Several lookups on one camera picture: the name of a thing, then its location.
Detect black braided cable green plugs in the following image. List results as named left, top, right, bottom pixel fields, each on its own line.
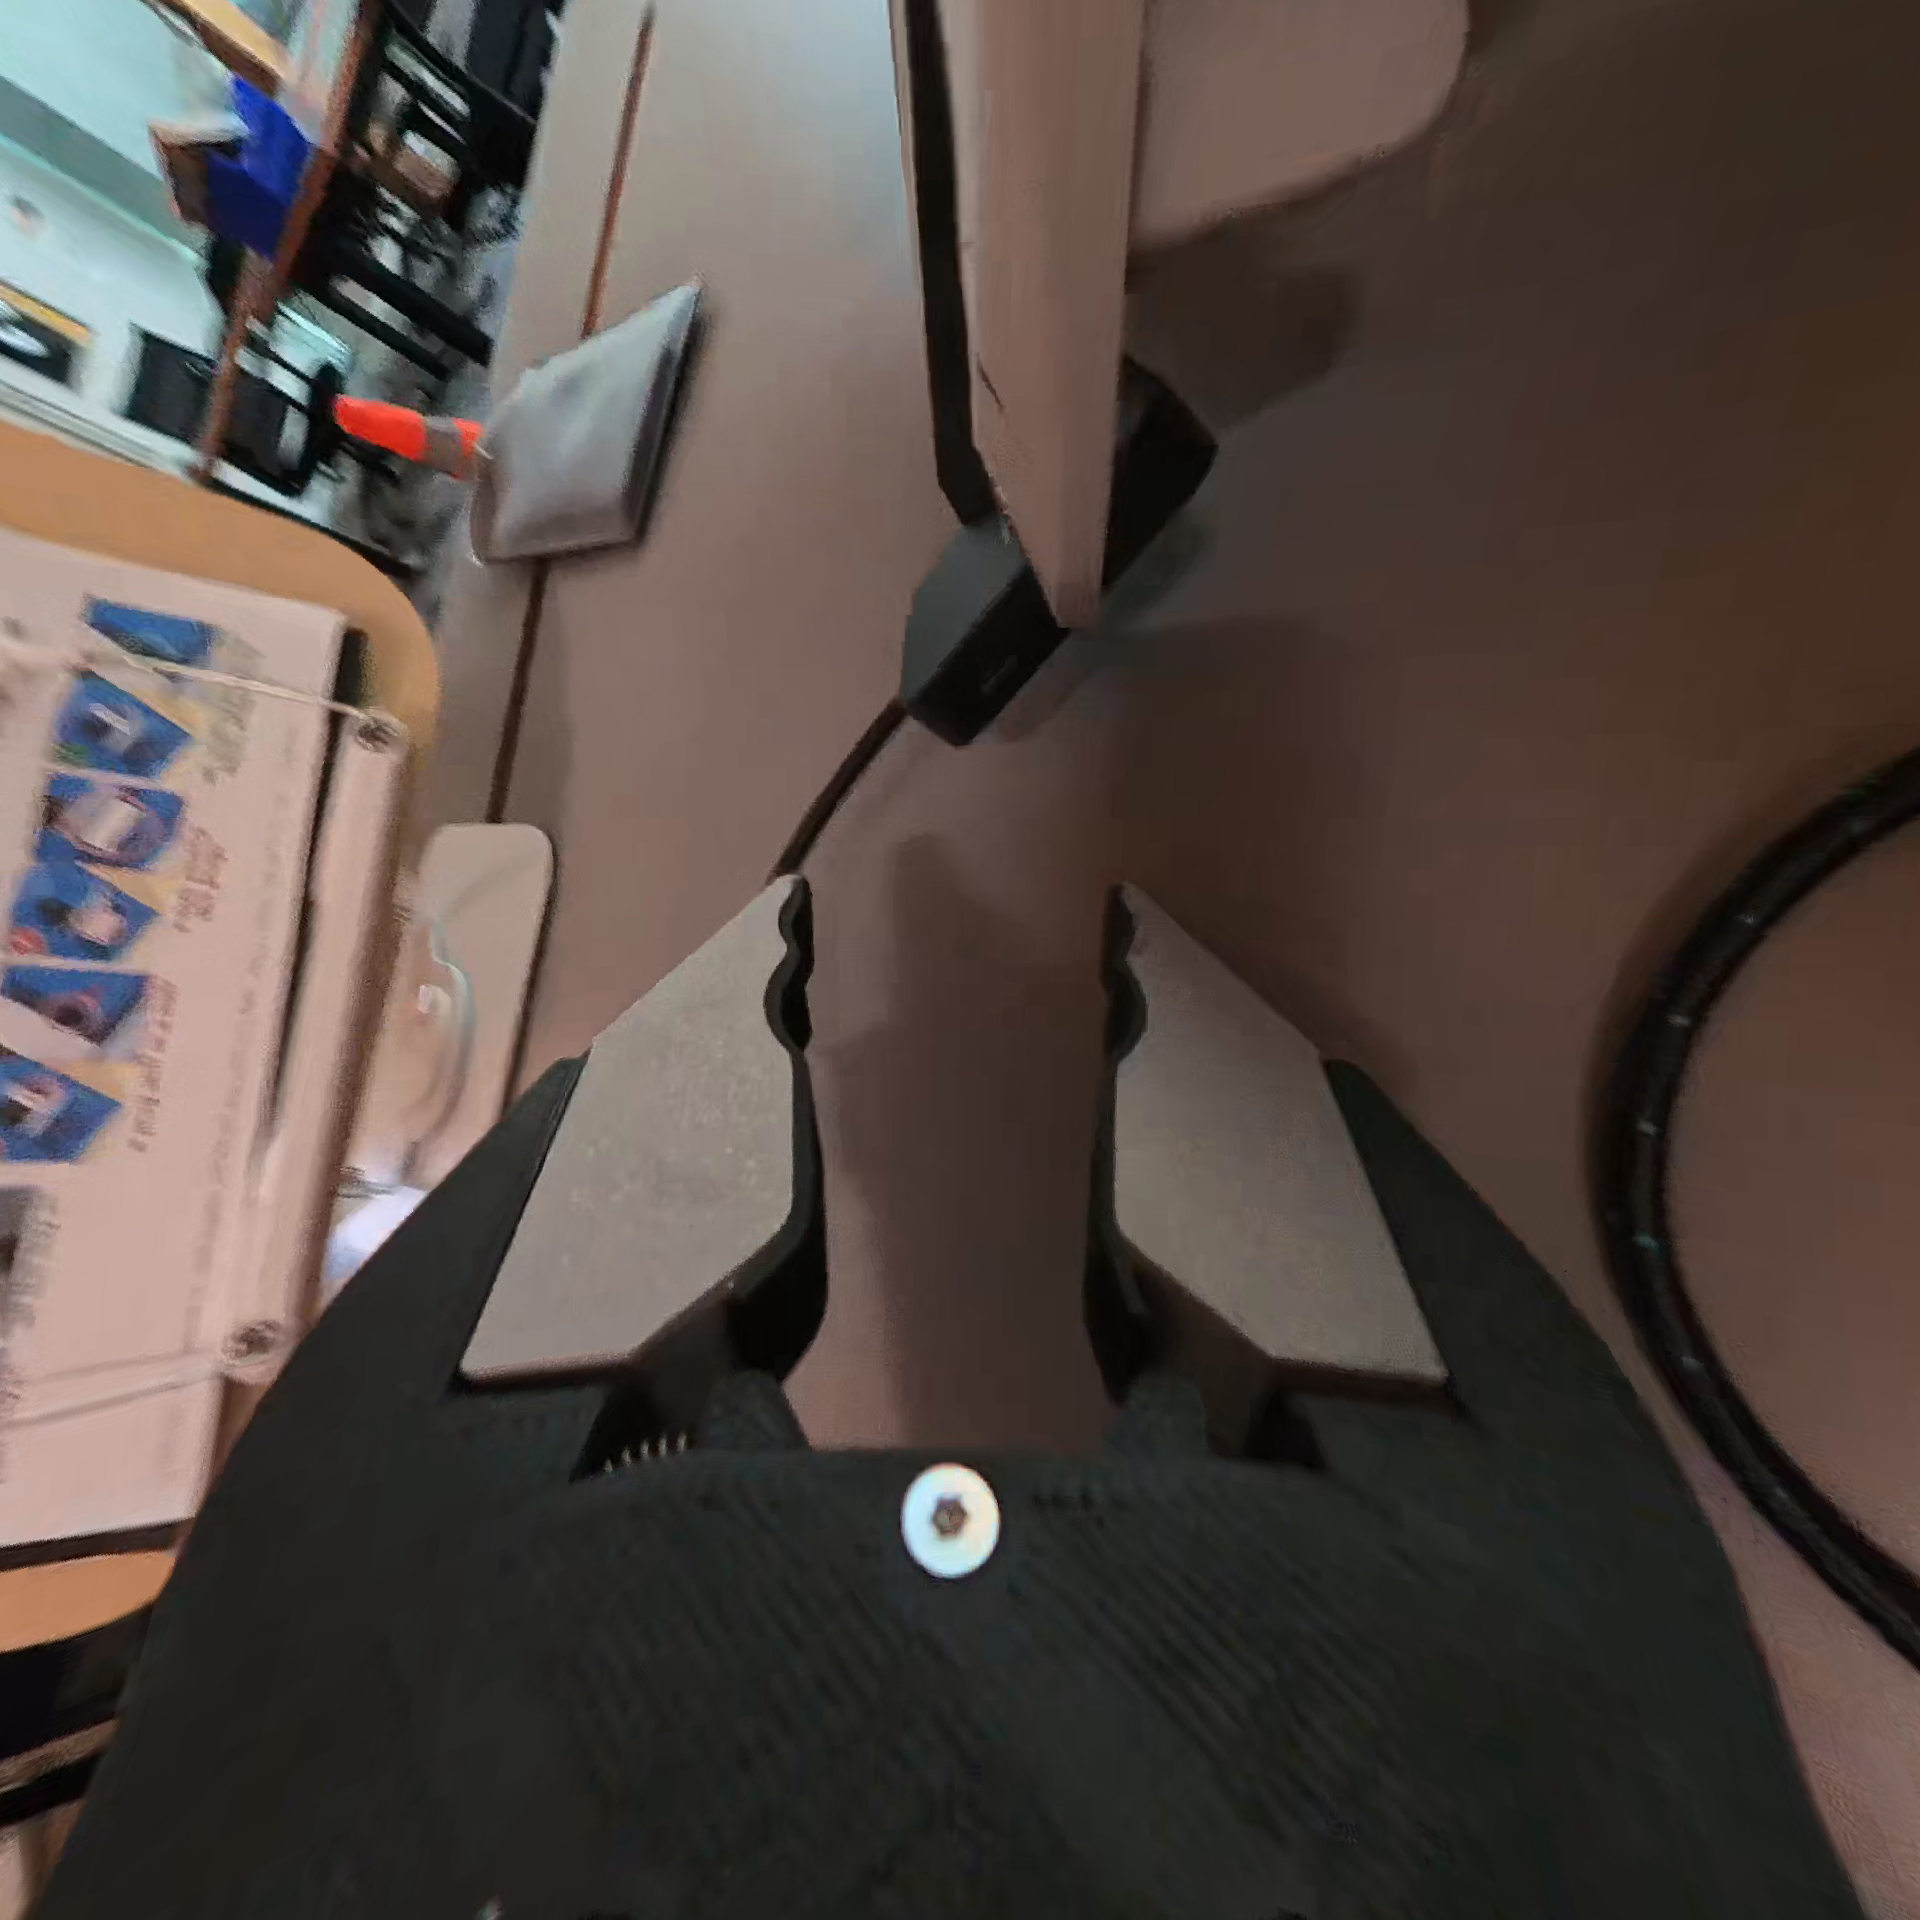
left=1593, top=749, right=1920, bottom=1670

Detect orange traffic cone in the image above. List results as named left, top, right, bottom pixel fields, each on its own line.
left=333, top=393, right=489, bottom=482

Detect framed wall picture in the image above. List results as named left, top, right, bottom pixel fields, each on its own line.
left=0, top=281, right=97, bottom=389

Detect printed instruction sheet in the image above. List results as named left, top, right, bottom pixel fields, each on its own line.
left=0, top=533, right=369, bottom=1548

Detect small black hub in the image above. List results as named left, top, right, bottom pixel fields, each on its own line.
left=895, top=359, right=1220, bottom=747

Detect thin black cable copper plug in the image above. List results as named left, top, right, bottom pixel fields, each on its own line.
left=769, top=702, right=911, bottom=885

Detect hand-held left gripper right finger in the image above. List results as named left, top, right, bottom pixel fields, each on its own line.
left=1083, top=882, right=1451, bottom=1420

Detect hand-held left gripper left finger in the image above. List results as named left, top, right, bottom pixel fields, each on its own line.
left=457, top=874, right=830, bottom=1412

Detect wooden stand board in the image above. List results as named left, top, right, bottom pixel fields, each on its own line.
left=0, top=420, right=443, bottom=1652

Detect small blue crate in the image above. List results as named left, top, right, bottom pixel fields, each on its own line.
left=202, top=75, right=318, bottom=257

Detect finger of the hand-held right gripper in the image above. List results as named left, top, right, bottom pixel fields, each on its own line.
left=891, top=0, right=1145, bottom=628
left=1131, top=0, right=1471, bottom=257

